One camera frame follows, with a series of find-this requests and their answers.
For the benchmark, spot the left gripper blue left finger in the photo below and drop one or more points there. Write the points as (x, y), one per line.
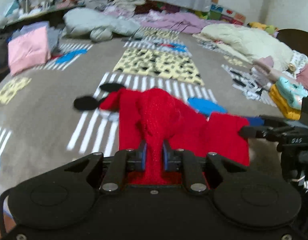
(120, 165)

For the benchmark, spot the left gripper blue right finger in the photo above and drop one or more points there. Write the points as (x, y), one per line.
(190, 168)

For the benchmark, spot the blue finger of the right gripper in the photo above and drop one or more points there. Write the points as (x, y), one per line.
(258, 132)
(255, 120)

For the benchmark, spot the red knit sweater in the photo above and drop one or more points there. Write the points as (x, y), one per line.
(154, 116)

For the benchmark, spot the yellow folded garment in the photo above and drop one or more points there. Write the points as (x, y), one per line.
(282, 104)

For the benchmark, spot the mint folded garment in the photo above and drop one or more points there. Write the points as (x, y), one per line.
(293, 93)

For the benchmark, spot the beige folded garment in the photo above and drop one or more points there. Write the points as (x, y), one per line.
(263, 71)

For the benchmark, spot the pink pillow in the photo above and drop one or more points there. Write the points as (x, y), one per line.
(302, 76)

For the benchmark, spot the cream fluffy blanket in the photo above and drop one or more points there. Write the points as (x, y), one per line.
(248, 44)

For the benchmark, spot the dark wooden headboard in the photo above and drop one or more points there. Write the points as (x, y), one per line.
(294, 38)

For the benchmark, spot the cartoon patchwork bed cover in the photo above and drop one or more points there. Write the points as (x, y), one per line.
(40, 130)

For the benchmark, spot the colourful toy box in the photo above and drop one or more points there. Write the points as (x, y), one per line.
(221, 13)

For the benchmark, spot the purple blanket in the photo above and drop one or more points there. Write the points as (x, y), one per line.
(183, 22)

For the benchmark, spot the light grey puffer jacket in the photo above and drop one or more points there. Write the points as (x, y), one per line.
(98, 26)

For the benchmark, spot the grey folded garment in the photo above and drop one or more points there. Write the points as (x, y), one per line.
(53, 36)

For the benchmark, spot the pink folded sweatshirt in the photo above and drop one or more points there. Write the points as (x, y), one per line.
(28, 50)

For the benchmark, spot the striped folded cloth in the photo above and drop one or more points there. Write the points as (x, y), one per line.
(127, 3)

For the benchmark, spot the dark low cluttered table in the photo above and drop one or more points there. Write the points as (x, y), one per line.
(17, 19)

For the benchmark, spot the lavender folded garment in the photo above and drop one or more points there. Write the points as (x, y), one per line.
(36, 25)

